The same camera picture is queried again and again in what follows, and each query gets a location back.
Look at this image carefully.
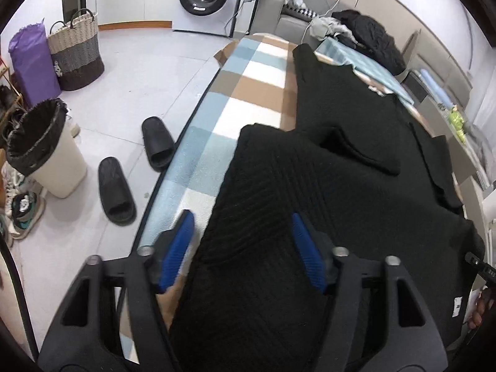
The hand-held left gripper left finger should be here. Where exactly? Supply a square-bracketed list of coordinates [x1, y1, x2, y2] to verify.
[39, 210, 196, 372]

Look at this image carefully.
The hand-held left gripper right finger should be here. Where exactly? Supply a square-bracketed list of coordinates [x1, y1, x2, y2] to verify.
[291, 212, 448, 372]

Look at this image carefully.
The black knit sweater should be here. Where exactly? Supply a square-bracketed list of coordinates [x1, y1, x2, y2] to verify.
[168, 42, 487, 372]

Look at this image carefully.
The person's right hand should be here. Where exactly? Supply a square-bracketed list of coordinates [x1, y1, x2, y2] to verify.
[467, 287, 496, 330]

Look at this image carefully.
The black slipper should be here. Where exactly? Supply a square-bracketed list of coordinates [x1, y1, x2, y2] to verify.
[98, 157, 137, 226]
[141, 116, 176, 172]

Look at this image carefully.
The white trash bin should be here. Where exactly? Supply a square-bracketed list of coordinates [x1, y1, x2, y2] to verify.
[6, 99, 88, 199]

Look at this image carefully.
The green soft item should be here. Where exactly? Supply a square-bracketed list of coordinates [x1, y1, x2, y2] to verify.
[445, 104, 467, 140]

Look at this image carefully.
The white and teal sneaker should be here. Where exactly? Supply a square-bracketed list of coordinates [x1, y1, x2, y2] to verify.
[8, 192, 47, 240]

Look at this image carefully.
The checked blanket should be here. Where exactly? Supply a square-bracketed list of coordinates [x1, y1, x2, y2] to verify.
[116, 33, 438, 365]

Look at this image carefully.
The light blue pillow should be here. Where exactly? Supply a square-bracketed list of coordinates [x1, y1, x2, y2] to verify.
[420, 69, 452, 107]

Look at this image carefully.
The woven laundry basket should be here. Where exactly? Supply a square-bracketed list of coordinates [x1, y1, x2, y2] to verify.
[47, 8, 105, 91]

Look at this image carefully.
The beige padded headboard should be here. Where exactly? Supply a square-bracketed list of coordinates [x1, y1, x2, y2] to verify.
[401, 29, 473, 103]

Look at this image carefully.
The black jacket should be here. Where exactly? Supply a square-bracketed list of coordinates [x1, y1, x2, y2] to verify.
[331, 9, 407, 75]

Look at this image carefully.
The light grey garment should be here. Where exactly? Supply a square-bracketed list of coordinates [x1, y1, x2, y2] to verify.
[310, 15, 359, 43]

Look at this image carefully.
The purple bag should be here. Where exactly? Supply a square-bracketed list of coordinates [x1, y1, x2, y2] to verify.
[8, 19, 63, 109]

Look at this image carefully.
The white washing machine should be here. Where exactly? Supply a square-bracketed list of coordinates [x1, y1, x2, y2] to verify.
[171, 0, 249, 38]

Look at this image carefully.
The houndstooth pillow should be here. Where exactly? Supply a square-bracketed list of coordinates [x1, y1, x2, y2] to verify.
[285, 2, 320, 22]

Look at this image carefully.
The grey sofa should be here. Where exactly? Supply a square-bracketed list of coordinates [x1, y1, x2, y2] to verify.
[252, 0, 326, 47]

